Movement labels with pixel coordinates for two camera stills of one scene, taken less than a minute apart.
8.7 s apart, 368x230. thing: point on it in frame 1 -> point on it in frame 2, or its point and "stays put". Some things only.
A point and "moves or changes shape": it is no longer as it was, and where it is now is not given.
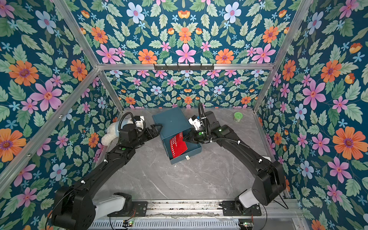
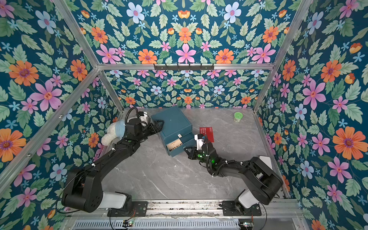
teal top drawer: (177, 149) moves or changes shape
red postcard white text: (178, 146) moves or changes shape
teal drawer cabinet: (173, 121) stays put
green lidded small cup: (237, 116) stays put
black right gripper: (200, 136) -> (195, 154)
